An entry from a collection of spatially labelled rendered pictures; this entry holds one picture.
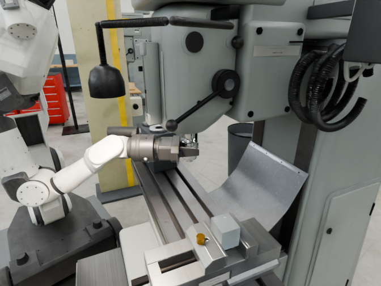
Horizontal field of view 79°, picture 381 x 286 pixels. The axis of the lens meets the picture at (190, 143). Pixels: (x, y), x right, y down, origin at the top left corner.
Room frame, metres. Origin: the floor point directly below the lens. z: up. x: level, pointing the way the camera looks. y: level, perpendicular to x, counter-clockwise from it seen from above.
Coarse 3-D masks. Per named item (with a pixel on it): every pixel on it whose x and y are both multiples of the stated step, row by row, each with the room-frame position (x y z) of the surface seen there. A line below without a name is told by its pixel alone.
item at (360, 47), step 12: (360, 0) 0.48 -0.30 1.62; (372, 0) 0.46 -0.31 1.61; (360, 12) 0.47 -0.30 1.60; (372, 12) 0.45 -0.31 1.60; (360, 24) 0.46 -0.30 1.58; (372, 24) 0.44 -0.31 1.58; (348, 36) 0.48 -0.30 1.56; (360, 36) 0.46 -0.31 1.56; (372, 36) 0.44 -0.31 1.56; (348, 48) 0.47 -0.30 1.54; (360, 48) 0.45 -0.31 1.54; (372, 48) 0.43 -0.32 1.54; (348, 60) 0.47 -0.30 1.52; (360, 60) 0.45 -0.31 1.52; (372, 60) 0.43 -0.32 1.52
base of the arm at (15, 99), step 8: (0, 72) 0.65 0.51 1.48; (0, 80) 0.63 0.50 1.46; (8, 80) 0.66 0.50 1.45; (0, 88) 0.62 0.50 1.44; (8, 88) 0.64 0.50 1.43; (0, 96) 0.60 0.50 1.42; (8, 96) 0.63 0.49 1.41; (16, 96) 0.66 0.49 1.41; (0, 104) 0.59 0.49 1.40; (8, 104) 0.61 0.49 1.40; (16, 104) 0.64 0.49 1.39; (0, 112) 0.58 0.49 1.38; (8, 112) 0.60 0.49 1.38
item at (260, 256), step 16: (240, 224) 0.49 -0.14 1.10; (256, 224) 0.54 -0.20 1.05; (240, 240) 0.44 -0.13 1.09; (256, 240) 0.48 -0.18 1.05; (272, 240) 0.48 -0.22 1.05; (144, 256) 0.43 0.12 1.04; (160, 256) 0.42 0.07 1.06; (176, 256) 0.43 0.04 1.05; (192, 256) 0.43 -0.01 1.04; (240, 256) 0.42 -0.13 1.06; (256, 256) 0.43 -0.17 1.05; (272, 256) 0.45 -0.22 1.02; (160, 272) 0.38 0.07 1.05; (176, 272) 0.38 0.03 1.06; (192, 272) 0.38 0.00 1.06; (224, 272) 0.39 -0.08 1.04; (240, 272) 0.41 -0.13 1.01; (256, 272) 0.42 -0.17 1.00
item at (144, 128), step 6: (144, 120) 1.13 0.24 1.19; (138, 126) 1.10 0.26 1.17; (144, 126) 1.08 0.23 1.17; (150, 126) 1.07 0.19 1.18; (156, 126) 1.04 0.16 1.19; (144, 132) 1.03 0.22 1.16; (150, 132) 0.99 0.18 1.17; (156, 132) 0.98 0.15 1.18; (162, 132) 0.98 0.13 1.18; (168, 132) 0.99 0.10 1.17; (150, 162) 0.98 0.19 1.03; (156, 162) 0.95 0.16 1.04; (162, 162) 0.96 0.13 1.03; (168, 162) 0.98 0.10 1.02; (174, 162) 1.00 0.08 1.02; (150, 168) 0.98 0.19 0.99; (156, 168) 0.95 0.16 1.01; (162, 168) 0.96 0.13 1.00; (168, 168) 0.98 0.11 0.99
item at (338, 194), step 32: (352, 64) 0.69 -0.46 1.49; (352, 96) 0.69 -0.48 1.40; (256, 128) 0.94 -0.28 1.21; (288, 128) 0.79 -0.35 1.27; (352, 128) 0.69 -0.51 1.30; (288, 160) 0.76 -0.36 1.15; (320, 160) 0.67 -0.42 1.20; (352, 160) 0.71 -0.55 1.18; (320, 192) 0.66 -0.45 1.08; (352, 192) 0.71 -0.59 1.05; (288, 224) 0.71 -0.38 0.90; (320, 224) 0.66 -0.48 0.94; (352, 224) 0.73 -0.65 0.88; (288, 256) 0.68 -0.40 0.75; (320, 256) 0.67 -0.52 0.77; (352, 256) 0.75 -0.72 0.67
